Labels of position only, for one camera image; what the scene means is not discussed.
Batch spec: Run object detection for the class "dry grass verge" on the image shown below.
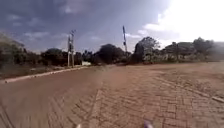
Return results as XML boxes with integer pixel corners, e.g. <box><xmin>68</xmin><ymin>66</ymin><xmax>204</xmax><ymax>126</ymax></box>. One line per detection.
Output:
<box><xmin>0</xmin><ymin>62</ymin><xmax>84</xmax><ymax>81</ymax></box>

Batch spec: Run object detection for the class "pale kerb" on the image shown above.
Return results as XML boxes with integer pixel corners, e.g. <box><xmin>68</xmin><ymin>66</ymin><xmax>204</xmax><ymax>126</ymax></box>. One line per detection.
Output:
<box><xmin>0</xmin><ymin>65</ymin><xmax>90</xmax><ymax>85</ymax></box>

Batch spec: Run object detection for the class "red brick paved road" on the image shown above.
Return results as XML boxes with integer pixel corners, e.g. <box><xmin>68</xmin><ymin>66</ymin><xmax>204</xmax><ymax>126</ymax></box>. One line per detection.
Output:
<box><xmin>0</xmin><ymin>61</ymin><xmax>224</xmax><ymax>128</ymax></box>

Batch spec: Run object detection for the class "row of trees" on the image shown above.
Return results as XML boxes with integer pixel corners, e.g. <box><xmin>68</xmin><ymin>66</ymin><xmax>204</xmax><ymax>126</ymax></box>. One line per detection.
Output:
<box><xmin>0</xmin><ymin>32</ymin><xmax>224</xmax><ymax>67</ymax></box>

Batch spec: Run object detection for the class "tall thin pole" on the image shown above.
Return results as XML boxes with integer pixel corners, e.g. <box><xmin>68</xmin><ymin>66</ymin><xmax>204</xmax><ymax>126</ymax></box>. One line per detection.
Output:
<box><xmin>121</xmin><ymin>25</ymin><xmax>129</xmax><ymax>55</ymax></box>

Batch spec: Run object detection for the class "utility pole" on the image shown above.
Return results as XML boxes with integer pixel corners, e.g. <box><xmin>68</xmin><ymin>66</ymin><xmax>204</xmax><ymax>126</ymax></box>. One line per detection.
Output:
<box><xmin>66</xmin><ymin>29</ymin><xmax>77</xmax><ymax>68</ymax></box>

